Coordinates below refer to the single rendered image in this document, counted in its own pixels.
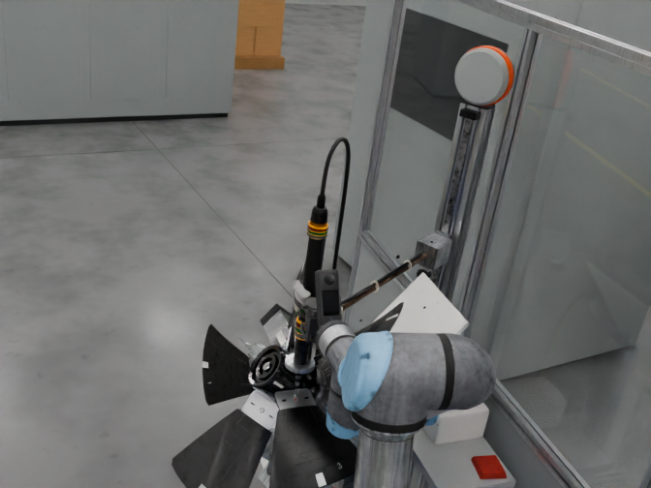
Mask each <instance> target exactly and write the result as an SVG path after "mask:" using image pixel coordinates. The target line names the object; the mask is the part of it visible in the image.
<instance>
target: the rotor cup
mask: <svg viewBox="0 0 651 488"><path fill-rule="evenodd" d="M289 354H291V353H290V352H288V351H286V350H285V349H283V348H282V347H280V346H278V345H270V346H268V347H266V348H264V349H263V350H262V351H260V352H259V353H258V355H257V356H256V357H255V359H254V360H253V362H252V364H251V367H250V370H249V375H248V379H249V382H250V384H251V385H252V386H253V387H254V388H255V389H257V390H258V391H260V392H261V393H262V394H264V395H265V396H267V397H268V398H270V399H272V400H274V397H273V396H274V395H275V392H277V391H286V390H295V381H296V378H295V374H294V373H293V372H291V371H290V370H288V369H287V368H286V366H285V358H286V355H289ZM266 362H268V363H269V367H268V369H267V370H264V365H265V363H266ZM275 381H277V382H278V383H280V384H281V385H283V386H284V387H283V388H280V387H279V386H277V385H276V384H274V382H275ZM320 385H321V371H320V369H319V367H318V366H315V368H314V370H313V371H312V372H310V373H307V374H304V375H303V376H301V378H300V379H299V386H298V389H302V388H307V389H309V390H310V391H311V394H312V396H313V398H314V399H315V397H316V395H317V393H318V391H319V388H320ZM274 402H275V400H274ZM275 403H276V402H275Z"/></svg>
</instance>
